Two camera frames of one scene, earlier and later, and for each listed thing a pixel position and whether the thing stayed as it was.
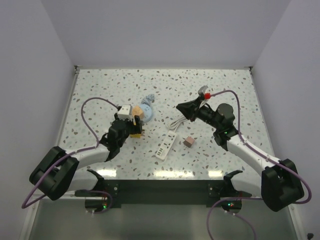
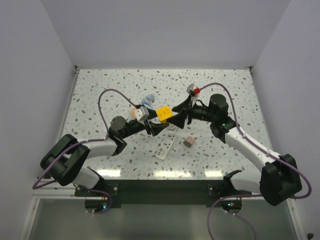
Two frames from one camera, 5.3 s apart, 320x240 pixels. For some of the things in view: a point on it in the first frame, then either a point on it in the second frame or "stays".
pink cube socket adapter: [189, 141] stays
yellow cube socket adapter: [135, 135] -> [164, 112]
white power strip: [166, 145] stays
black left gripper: [136, 129] -> [155, 128]
